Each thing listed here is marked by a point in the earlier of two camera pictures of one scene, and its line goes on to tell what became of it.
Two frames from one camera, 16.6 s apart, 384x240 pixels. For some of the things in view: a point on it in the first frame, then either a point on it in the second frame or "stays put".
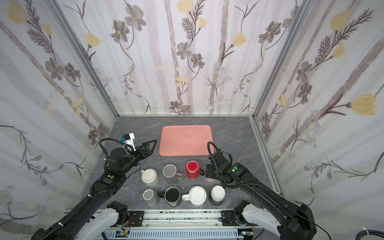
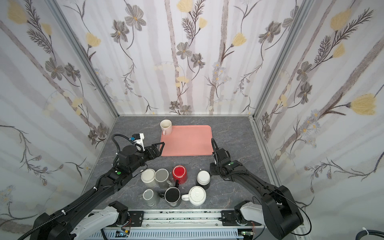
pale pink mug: [210, 180] to [166, 125]
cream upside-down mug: [149, 177] stays put
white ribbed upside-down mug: [197, 196] stays put
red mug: [193, 170] to [180, 173]
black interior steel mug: [172, 196] stays put
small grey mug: [150, 198] stays put
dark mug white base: [217, 195] to [203, 177]
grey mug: [170, 175] to [161, 176]
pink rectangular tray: [185, 140] stays put
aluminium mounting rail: [138, 221] stays put
